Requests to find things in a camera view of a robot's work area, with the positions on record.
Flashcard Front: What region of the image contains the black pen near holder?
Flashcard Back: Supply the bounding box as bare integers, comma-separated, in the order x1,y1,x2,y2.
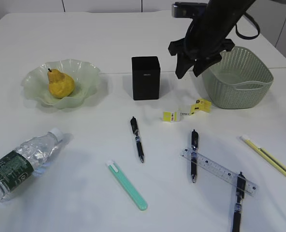
130,116,145,163

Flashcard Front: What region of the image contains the yellow pear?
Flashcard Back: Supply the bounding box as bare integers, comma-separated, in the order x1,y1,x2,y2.
47,68,75,99

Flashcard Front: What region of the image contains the black square pen holder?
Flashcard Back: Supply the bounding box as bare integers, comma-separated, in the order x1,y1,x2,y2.
131,56,161,101

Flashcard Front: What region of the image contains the green plastic woven basket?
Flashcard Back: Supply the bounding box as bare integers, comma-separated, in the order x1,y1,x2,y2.
202,46,274,109

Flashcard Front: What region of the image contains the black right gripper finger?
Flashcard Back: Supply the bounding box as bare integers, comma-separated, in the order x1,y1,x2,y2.
175,53,196,79
193,54,222,77

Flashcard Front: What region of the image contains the clear plastic water bottle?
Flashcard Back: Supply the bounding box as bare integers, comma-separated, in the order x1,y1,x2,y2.
0,128,64,201

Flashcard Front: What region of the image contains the black pen under ruler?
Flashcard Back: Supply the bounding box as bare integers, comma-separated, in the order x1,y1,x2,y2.
191,130,199,183

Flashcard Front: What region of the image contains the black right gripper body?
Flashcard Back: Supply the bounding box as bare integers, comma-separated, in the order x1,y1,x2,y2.
168,38,235,60

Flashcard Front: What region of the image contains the teal utility knife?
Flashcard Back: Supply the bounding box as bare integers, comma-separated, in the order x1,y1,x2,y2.
106,160,148,211

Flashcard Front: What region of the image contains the black pen over ruler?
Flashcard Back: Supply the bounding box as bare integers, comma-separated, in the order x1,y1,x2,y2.
232,172,246,232

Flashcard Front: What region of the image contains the green glass wavy plate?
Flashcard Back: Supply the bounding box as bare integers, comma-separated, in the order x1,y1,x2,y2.
21,59,100,109

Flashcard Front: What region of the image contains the yellow utility knife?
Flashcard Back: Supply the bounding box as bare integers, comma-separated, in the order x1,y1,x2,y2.
240,136,286,177

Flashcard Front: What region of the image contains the yellow white waste paper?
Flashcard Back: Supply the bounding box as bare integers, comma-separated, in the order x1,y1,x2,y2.
162,99,211,123

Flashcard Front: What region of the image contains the clear plastic ruler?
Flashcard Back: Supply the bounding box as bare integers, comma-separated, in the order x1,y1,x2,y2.
181,147,258,196

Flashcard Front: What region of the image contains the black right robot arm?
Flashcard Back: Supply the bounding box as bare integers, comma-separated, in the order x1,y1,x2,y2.
168,0,260,79

